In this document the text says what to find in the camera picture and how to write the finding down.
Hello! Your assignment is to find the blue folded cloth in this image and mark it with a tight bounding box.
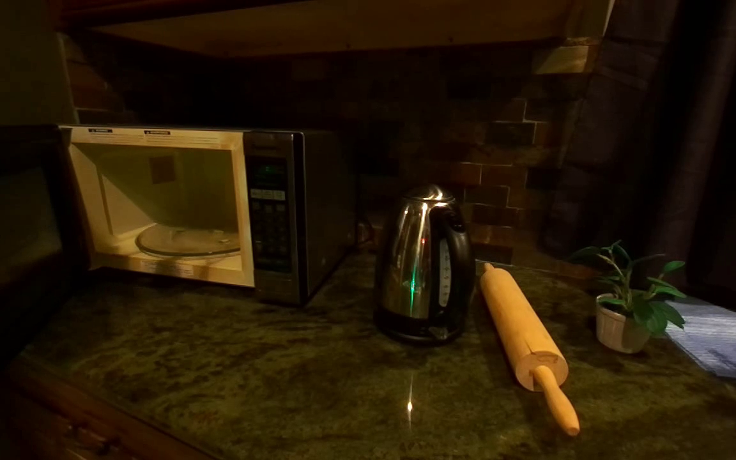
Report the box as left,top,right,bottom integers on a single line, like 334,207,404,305
666,303,736,381

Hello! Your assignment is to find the small potted green plant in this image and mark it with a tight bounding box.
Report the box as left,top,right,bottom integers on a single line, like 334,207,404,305
573,241,684,355

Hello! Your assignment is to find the black microwave oven body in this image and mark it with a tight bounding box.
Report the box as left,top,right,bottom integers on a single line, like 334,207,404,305
65,125,354,305

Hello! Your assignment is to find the stainless steel electric kettle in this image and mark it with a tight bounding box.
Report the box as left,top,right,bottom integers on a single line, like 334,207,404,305
376,184,476,345

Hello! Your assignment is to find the glass microwave turntable plate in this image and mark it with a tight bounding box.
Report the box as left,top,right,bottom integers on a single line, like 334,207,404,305
134,225,241,255

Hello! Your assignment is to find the wooden rolling pin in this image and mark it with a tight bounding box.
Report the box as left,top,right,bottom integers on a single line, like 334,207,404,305
479,264,579,437

